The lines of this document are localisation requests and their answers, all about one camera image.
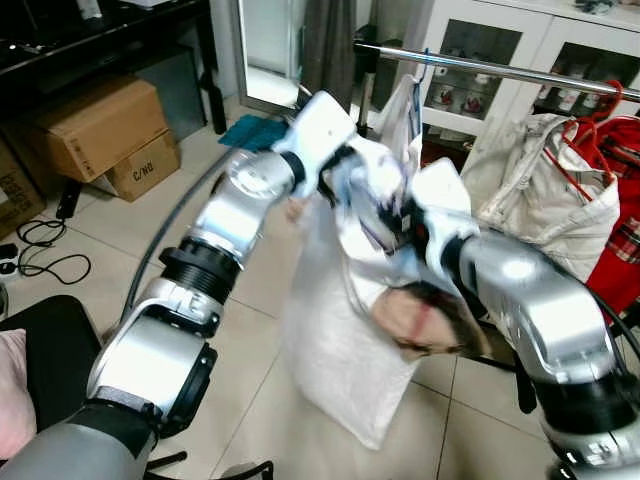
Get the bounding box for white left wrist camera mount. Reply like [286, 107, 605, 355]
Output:
[272, 92, 361, 191]

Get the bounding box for white shirt with face print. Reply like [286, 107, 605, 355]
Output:
[280, 130, 491, 451]

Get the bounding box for red garment with plaid trim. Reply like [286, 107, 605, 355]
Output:
[570, 115, 640, 316]

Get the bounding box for pink cushion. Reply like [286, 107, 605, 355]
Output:
[0, 330, 37, 461]

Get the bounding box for white framed glass door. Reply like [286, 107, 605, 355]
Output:
[235, 0, 304, 119]

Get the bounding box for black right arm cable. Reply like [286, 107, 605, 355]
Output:
[585, 285, 640, 351]

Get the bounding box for large cardboard box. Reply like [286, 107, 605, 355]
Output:
[30, 78, 171, 183]

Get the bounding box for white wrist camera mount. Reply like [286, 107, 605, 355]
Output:
[410, 160, 481, 273]
[272, 92, 361, 191]

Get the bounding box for red clothes hanger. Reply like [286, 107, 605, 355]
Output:
[550, 80, 627, 191]

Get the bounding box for beige jacket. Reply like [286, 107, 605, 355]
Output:
[465, 113, 621, 283]

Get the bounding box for worn cardboard box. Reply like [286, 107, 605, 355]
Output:
[0, 140, 46, 241]

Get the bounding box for metal clothes rack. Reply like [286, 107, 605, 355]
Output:
[353, 38, 640, 133]

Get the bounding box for grey brown curtain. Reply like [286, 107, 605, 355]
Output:
[300, 0, 358, 113]

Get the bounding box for cardboard box with black print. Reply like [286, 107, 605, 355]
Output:
[100, 130, 181, 203]

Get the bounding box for small white hung garment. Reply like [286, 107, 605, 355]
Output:
[385, 70, 426, 171]

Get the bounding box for blue clothes hanger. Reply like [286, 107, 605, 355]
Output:
[414, 48, 433, 87]

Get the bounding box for thin black floor cables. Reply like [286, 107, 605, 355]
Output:
[15, 215, 93, 286]

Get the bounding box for black desk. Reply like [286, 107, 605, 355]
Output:
[0, 0, 226, 136]

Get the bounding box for white glass door cabinet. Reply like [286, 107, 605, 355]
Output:
[400, 0, 640, 166]

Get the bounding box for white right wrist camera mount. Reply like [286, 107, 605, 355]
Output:
[410, 160, 481, 273]

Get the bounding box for teal cloth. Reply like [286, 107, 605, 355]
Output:
[220, 115, 291, 151]

